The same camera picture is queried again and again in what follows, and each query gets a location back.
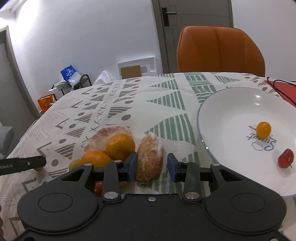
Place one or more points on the red small fruit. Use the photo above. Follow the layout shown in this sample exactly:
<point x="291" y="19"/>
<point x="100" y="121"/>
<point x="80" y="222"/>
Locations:
<point x="286" y="159"/>
<point x="98" y="189"/>

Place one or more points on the orange paper bag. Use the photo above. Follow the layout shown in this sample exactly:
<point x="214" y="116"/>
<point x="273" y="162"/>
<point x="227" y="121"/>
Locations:
<point x="45" y="102"/>

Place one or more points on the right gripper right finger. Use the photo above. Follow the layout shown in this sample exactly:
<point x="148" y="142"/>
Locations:
<point x="191" y="174"/>

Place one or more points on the brown cardboard piece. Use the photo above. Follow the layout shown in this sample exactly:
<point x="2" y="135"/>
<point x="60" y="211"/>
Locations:
<point x="131" y="72"/>

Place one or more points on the green jujube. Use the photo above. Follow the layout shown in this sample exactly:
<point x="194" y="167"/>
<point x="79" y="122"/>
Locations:
<point x="74" y="164"/>
<point x="39" y="169"/>

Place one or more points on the blue white plastic bag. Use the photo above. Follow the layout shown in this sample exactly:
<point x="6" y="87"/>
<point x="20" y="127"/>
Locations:
<point x="70" y="75"/>

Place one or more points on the grey door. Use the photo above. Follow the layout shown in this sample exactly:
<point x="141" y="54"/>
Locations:
<point x="189" y="13"/>
<point x="17" y="107"/>

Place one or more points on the clear plastic bag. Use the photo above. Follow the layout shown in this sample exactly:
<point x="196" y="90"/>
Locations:
<point x="104" y="77"/>

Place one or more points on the large orange front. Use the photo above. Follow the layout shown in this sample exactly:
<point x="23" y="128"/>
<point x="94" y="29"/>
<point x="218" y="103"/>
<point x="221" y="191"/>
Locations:
<point x="97" y="158"/>

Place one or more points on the large orange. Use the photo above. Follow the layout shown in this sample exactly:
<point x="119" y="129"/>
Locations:
<point x="120" y="146"/>
<point x="97" y="158"/>

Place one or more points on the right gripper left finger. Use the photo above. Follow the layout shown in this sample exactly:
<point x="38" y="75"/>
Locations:
<point x="112" y="174"/>

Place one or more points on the peeled pomelo segment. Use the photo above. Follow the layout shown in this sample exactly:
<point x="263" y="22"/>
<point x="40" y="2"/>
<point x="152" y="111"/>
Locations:
<point x="150" y="155"/>

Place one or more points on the peeled pomelo piece back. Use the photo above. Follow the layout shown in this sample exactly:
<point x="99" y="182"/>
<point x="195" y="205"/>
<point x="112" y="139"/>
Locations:
<point x="99" y="140"/>

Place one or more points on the large orange back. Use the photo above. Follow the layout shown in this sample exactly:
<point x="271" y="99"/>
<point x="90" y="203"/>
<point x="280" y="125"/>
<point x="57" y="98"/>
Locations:
<point x="120" y="146"/>

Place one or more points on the red orange mat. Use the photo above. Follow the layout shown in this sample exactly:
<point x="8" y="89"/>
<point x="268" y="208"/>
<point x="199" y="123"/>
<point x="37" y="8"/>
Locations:
<point x="285" y="89"/>

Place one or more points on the patterned tablecloth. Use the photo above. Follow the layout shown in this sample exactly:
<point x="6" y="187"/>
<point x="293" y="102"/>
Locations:
<point x="58" y="204"/>

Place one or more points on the black door handle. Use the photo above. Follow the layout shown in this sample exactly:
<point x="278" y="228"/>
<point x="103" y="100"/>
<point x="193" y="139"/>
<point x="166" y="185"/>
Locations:
<point x="165" y="15"/>

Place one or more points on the white ceramic plate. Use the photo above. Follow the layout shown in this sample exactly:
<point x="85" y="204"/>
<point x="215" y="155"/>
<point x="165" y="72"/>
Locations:
<point x="227" y="122"/>

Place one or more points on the white foam packaging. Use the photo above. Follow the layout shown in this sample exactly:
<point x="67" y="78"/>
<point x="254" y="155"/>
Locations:
<point x="147" y="65"/>

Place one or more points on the orange chair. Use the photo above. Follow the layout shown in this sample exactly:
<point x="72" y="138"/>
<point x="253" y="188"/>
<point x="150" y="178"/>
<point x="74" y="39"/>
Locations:
<point x="218" y="49"/>

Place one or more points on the black metal rack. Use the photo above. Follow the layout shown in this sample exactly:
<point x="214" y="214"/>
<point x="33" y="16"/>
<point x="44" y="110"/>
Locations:
<point x="65" y="88"/>

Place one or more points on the small yellow kumquat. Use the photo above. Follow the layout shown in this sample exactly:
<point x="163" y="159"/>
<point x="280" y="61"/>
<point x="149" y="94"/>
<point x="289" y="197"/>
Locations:
<point x="263" y="130"/>
<point x="123" y="183"/>

